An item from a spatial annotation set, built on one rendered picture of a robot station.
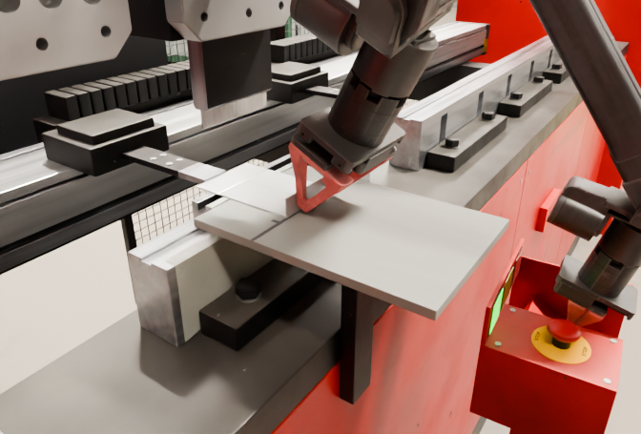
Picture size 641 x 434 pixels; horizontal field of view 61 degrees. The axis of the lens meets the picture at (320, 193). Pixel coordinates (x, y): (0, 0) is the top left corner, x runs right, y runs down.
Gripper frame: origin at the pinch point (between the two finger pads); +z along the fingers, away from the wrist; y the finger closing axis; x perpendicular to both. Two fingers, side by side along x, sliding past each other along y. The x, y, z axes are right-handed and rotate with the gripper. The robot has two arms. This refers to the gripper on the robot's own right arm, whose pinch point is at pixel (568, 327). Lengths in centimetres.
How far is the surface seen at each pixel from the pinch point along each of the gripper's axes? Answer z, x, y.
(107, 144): -13, 31, 60
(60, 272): 121, -36, 162
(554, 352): -3.7, 11.5, 1.7
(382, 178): -3.9, -7.8, 36.1
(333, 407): 2.6, 32.5, 21.1
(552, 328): -6.0, 10.4, 3.2
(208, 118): -24, 32, 44
